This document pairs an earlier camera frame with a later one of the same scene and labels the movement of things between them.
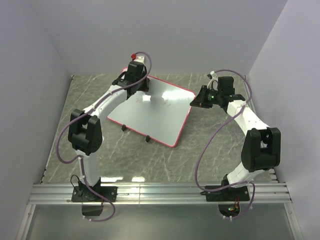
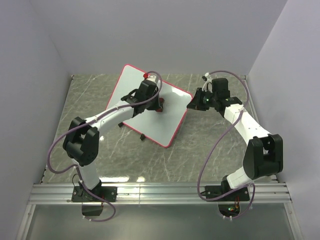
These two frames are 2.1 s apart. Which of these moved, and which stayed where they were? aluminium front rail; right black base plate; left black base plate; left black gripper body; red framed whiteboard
Moved: left black gripper body; red framed whiteboard
Stayed: right black base plate; aluminium front rail; left black base plate
